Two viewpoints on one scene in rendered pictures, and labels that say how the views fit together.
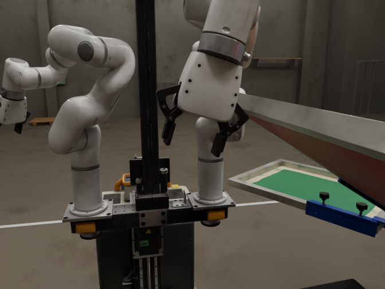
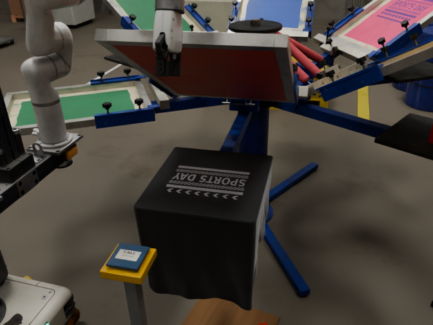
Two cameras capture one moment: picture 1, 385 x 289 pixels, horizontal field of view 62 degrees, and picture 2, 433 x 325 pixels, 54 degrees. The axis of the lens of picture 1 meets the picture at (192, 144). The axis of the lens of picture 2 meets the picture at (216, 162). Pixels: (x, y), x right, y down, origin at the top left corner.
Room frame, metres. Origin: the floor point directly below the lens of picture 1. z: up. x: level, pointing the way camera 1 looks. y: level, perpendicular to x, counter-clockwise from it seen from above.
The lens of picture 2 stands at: (-0.09, 0.89, 1.82)
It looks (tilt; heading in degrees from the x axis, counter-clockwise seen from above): 29 degrees down; 299
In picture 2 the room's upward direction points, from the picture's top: 1 degrees counter-clockwise
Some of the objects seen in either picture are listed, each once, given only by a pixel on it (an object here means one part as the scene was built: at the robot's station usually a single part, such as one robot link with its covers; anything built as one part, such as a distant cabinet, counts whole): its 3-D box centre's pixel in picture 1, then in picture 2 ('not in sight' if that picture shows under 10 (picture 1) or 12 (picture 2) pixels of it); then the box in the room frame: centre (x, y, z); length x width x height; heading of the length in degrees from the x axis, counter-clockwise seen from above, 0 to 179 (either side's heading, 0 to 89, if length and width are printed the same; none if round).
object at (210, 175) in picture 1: (209, 177); (47, 121); (1.14, -0.06, 1.21); 0.16 x 0.13 x 0.15; 12
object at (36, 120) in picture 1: (54, 121); not in sight; (9.23, 4.07, 0.06); 1.21 x 0.83 x 0.11; 102
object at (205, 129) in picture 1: (213, 137); (43, 78); (1.12, -0.08, 1.37); 0.13 x 0.10 x 0.16; 90
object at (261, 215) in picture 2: not in sight; (259, 227); (0.43, -0.41, 0.74); 0.46 x 0.04 x 0.42; 105
